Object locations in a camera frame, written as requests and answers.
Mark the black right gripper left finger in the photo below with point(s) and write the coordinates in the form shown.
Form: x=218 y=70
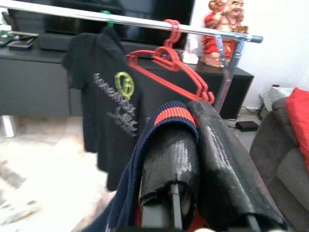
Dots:
x=173 y=159

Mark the black power adapter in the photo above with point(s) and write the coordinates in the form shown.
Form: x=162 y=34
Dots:
x=246 y=126

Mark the green plastic hanger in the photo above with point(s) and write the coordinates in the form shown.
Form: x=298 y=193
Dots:
x=109 y=23

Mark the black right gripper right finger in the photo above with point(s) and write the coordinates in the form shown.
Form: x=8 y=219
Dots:
x=227 y=174

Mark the navy garment red trim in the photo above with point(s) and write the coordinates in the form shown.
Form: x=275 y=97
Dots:
x=173 y=116

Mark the black tv console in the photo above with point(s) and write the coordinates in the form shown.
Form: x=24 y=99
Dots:
x=31 y=82

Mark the red cushion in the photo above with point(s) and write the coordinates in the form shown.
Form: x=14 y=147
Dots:
x=300 y=120

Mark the red gold buddha statue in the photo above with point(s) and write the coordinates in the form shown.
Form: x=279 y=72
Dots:
x=210 y=29

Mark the black television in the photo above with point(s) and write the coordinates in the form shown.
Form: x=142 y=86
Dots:
x=149 y=7

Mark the grey fabric sofa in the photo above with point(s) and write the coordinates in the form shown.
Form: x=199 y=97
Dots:
x=285 y=181

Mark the silver metal clothes rack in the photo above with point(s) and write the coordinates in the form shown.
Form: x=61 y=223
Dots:
x=144 y=23

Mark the side table lace cloth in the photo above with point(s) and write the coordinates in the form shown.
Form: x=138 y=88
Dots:
x=275 y=94

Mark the red plastic hanger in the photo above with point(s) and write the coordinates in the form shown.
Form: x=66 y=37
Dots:
x=169 y=60
x=190 y=79

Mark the black printed t-shirt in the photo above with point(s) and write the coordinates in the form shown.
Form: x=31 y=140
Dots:
x=103 y=116

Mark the black tray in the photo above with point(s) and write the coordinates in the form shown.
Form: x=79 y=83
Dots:
x=20 y=44

